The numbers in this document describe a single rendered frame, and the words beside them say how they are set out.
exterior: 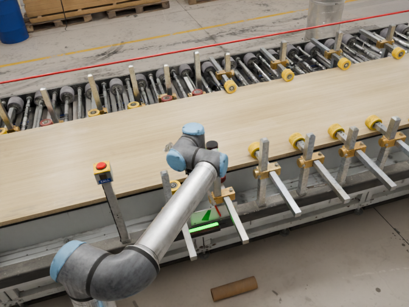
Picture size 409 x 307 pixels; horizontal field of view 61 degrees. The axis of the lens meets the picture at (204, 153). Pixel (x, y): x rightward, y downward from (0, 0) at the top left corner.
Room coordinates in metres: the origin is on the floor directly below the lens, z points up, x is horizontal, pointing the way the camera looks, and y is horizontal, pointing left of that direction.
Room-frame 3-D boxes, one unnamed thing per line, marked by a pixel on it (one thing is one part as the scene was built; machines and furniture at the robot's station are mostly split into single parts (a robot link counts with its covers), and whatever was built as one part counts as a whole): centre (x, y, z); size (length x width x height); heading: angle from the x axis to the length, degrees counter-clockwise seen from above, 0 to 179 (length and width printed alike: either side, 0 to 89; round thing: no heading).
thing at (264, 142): (1.31, -0.29, 0.93); 0.04 x 0.04 x 0.48; 13
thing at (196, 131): (1.15, 0.04, 1.32); 0.10 x 0.09 x 0.12; 153
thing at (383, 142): (1.48, -1.05, 0.95); 0.14 x 0.06 x 0.05; 103
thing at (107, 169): (1.14, 0.45, 1.18); 0.07 x 0.07 x 0.08; 13
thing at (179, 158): (1.04, 0.08, 1.33); 0.12 x 0.12 x 0.09; 63
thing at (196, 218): (1.22, -0.03, 0.75); 0.26 x 0.01 x 0.10; 103
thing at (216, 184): (1.25, -0.05, 0.93); 0.04 x 0.04 x 0.48; 13
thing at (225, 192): (1.26, -0.07, 0.85); 0.14 x 0.06 x 0.05; 103
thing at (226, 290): (1.18, -0.12, 0.04); 0.30 x 0.08 x 0.08; 103
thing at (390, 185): (1.37, -0.83, 0.95); 0.50 x 0.04 x 0.04; 13
